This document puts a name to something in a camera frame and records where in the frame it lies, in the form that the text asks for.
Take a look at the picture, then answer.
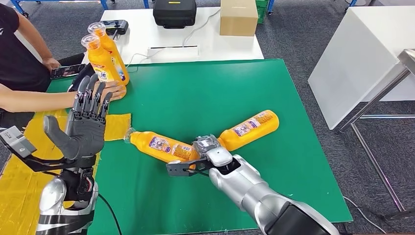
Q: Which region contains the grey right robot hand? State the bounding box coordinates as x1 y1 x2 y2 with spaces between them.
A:
192 134 224 160

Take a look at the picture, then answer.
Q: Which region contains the black smartphone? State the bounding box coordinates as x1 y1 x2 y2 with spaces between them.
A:
50 64 87 80

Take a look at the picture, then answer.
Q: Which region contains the black remote controller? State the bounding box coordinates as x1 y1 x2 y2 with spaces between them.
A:
100 19 129 40

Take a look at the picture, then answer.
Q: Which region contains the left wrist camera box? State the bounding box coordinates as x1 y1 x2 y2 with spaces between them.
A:
0 125 37 159

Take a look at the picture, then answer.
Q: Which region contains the person's left hand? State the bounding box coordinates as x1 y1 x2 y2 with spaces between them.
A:
42 57 62 72

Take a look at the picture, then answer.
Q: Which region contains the green plastic crate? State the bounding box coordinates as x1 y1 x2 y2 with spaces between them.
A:
255 0 270 24

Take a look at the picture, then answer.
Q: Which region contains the tablet in blue case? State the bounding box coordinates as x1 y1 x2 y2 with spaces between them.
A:
67 63 96 93

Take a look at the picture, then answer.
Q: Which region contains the white charging cable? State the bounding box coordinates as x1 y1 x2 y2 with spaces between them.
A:
124 48 166 73

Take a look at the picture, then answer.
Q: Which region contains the metal frame stand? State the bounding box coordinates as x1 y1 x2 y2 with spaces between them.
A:
335 48 415 221

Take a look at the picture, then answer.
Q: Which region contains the black carrying case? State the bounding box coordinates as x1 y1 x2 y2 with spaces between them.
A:
153 0 197 30

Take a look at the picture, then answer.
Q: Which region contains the cardboard box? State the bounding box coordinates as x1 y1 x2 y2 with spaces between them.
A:
220 0 259 37

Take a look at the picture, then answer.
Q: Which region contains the green table mat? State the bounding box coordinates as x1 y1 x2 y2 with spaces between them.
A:
46 58 353 235

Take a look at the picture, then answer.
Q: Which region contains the grey floor cable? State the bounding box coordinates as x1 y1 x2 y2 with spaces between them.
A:
342 196 390 235

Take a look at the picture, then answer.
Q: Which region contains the white side table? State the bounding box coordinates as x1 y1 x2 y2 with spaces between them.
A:
308 5 415 130

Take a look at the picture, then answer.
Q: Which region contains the orange detergent bottle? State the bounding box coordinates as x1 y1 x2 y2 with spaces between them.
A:
124 128 201 165
217 110 280 152
80 33 125 87
87 22 130 86

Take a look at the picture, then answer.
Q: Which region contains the yellow tape sheet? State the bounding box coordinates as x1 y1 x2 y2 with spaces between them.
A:
0 110 132 235

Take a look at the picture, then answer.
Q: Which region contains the white cable tray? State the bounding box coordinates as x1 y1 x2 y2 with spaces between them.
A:
147 45 199 59

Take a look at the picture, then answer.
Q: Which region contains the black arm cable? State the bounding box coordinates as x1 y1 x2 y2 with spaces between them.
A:
96 193 123 235

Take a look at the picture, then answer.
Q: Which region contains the person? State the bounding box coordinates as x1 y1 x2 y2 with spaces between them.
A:
0 3 127 130

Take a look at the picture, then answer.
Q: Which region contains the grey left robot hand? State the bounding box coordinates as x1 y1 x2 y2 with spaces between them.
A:
43 73 114 160

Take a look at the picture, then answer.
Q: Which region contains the person's right hand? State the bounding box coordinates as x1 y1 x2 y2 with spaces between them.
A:
97 80 127 102

